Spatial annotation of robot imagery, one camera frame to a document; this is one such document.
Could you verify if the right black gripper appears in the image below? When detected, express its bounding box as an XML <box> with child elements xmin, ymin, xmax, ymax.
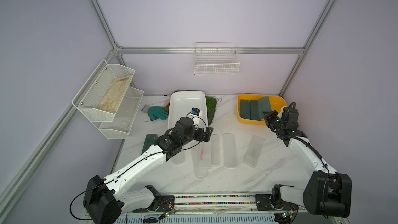
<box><xmin>261</xmin><ymin>110</ymin><xmax>285</xmax><ymax>132</ymax></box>

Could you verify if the yellow plastic storage box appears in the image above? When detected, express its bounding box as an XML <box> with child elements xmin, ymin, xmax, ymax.
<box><xmin>237</xmin><ymin>93</ymin><xmax>287</xmax><ymax>125</ymax></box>

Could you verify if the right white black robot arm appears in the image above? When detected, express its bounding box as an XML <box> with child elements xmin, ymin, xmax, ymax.
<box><xmin>262</xmin><ymin>102</ymin><xmax>352</xmax><ymax>218</ymax></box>

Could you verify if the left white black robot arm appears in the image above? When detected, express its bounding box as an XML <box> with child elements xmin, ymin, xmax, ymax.
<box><xmin>82</xmin><ymin>117</ymin><xmax>214</xmax><ymax>224</ymax></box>

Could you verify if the white plastic storage box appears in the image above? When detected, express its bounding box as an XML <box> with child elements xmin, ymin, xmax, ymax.
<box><xmin>167</xmin><ymin>91</ymin><xmax>210</xmax><ymax>129</ymax></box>

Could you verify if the pink object behind box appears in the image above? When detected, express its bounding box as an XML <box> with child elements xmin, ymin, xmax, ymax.
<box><xmin>163</xmin><ymin>99</ymin><xmax>171</xmax><ymax>108</ymax></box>

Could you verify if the green rubber glove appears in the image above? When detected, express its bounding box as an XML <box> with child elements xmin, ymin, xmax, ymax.
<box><xmin>142</xmin><ymin>105</ymin><xmax>169</xmax><ymax>121</ymax></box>

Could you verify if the green artificial grass mat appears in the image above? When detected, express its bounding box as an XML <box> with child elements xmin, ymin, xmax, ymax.
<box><xmin>172</xmin><ymin>90</ymin><xmax>219</xmax><ymax>126</ymax></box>

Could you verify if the lower white mesh shelf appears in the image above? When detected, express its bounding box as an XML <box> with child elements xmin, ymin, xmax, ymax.
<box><xmin>98</xmin><ymin>87</ymin><xmax>144</xmax><ymax>140</ymax></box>

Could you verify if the white mesh shelf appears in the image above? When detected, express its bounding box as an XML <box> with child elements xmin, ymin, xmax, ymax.
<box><xmin>72</xmin><ymin>60</ymin><xmax>135</xmax><ymax>122</ymax></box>
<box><xmin>98</xmin><ymin>87</ymin><xmax>144</xmax><ymax>140</ymax></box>

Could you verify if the beige cloth in shelf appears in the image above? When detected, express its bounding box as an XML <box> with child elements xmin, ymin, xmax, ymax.
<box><xmin>97</xmin><ymin>75</ymin><xmax>133</xmax><ymax>114</ymax></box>

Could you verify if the upper white mesh shelf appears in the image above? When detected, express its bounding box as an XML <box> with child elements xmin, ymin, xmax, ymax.
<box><xmin>72</xmin><ymin>60</ymin><xmax>135</xmax><ymax>122</ymax></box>

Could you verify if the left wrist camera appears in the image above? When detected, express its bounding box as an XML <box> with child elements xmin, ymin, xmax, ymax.
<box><xmin>189</xmin><ymin>107</ymin><xmax>201</xmax><ymax>125</ymax></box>

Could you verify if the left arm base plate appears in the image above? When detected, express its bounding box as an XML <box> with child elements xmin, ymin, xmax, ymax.
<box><xmin>132</xmin><ymin>195</ymin><xmax>175</xmax><ymax>213</ymax></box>

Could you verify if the white wire wall basket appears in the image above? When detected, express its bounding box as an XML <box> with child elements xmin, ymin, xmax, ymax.
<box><xmin>193</xmin><ymin>42</ymin><xmax>240</xmax><ymax>76</ymax></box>

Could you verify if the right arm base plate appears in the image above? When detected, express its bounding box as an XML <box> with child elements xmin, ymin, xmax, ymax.
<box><xmin>255</xmin><ymin>194</ymin><xmax>297</xmax><ymax>211</ymax></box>

